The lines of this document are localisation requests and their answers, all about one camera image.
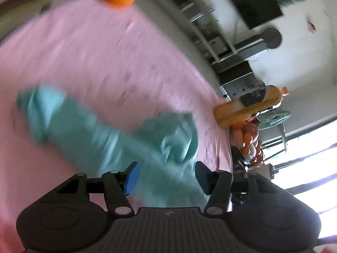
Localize red apple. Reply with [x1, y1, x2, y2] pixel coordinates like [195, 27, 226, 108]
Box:
[243, 123, 260, 141]

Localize pink bedsheet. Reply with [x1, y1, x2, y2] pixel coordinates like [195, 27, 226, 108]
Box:
[0, 0, 235, 253]

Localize black cabinet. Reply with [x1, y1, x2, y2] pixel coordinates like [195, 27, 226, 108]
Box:
[213, 60, 265, 101]

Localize black round fan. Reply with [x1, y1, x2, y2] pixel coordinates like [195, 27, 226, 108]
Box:
[234, 28, 282, 52]

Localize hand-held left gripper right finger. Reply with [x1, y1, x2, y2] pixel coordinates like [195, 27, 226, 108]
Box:
[195, 161, 287, 217]

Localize teal clothes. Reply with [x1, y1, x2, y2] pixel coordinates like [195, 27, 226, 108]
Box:
[16, 84, 211, 209]

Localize orange snack bag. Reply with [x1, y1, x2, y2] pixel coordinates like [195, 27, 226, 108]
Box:
[213, 84, 290, 128]

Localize black window frame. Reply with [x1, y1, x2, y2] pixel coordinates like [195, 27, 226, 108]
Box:
[259, 112, 337, 198]

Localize black television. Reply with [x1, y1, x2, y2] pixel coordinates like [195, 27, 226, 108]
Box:
[213, 0, 284, 30]

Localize green fan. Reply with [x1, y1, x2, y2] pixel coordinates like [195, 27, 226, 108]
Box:
[256, 109, 292, 131]

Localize white low shelf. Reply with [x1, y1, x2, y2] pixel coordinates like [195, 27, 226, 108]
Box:
[147, 0, 237, 64]

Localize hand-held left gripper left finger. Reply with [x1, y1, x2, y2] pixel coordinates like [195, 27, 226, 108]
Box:
[53, 161, 139, 218]

